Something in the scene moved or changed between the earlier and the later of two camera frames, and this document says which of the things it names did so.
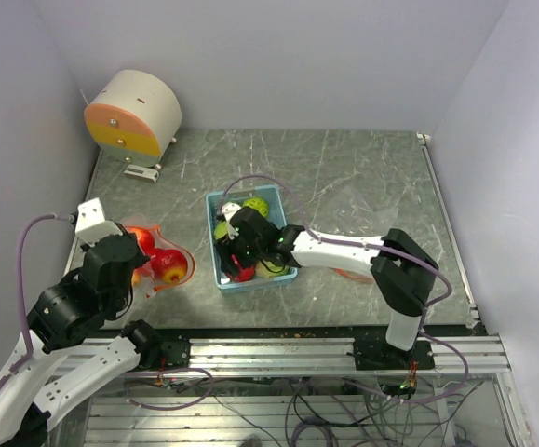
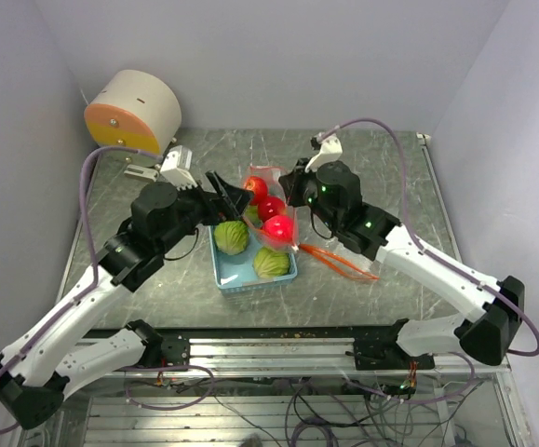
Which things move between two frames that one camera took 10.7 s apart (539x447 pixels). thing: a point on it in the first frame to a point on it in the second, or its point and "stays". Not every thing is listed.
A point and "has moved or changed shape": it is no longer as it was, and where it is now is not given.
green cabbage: [261, 271] stays
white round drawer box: [134, 117] stays
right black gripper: [226, 248] to [292, 182]
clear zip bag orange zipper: [168, 264] to [269, 213]
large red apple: [144, 237] has moved or changed shape
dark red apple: [168, 264] to [273, 207]
